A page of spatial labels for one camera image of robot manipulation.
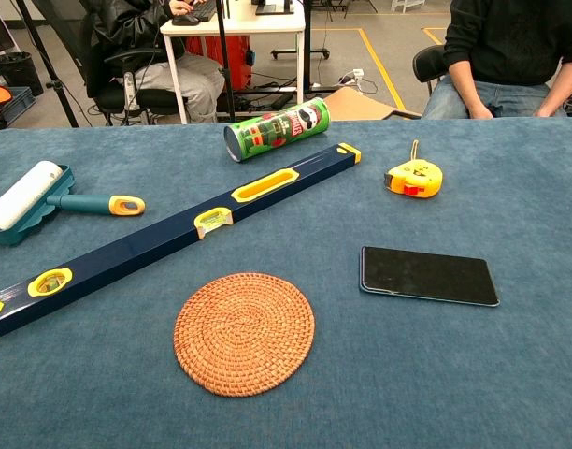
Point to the black smartphone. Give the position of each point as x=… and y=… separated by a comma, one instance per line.
x=426, y=276

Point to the green Pringles can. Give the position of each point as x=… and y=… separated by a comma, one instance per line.
x=276, y=129

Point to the round woven rattan coaster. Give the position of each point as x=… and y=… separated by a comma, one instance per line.
x=245, y=334

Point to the yellow tape measure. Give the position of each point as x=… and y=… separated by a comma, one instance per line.
x=417, y=178

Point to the brown cardboard sheet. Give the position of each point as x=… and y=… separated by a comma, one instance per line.
x=361, y=105

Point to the navy yellow spirit level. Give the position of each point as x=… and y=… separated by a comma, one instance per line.
x=141, y=245

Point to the white power strip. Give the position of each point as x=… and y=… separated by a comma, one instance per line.
x=357, y=74

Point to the black wheeled stand base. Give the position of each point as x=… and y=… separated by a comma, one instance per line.
x=309, y=49

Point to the red cabinet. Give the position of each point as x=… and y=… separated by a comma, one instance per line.
x=223, y=58

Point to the black vertical pole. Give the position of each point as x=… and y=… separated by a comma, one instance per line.
x=224, y=56

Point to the blue table cloth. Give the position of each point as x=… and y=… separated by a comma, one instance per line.
x=407, y=374

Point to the white desk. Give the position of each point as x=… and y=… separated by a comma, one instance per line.
x=248, y=28

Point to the black office chair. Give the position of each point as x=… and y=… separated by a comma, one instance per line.
x=122, y=93

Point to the black monitor stand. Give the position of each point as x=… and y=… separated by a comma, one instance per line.
x=273, y=7

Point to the black computer mouse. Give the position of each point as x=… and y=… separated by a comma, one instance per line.
x=185, y=19

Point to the person in black jacket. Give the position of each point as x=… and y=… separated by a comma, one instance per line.
x=141, y=47

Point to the black keyboard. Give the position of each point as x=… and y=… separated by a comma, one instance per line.
x=204, y=9

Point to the teal lint roller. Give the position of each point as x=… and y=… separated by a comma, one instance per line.
x=29, y=198

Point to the person in black sweater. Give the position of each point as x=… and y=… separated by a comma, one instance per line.
x=501, y=51

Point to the black tripod stand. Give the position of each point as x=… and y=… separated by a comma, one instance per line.
x=47, y=61

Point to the blue plastic crate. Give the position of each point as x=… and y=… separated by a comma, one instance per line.
x=17, y=104

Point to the black waste bin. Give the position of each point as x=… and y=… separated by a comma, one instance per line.
x=18, y=71

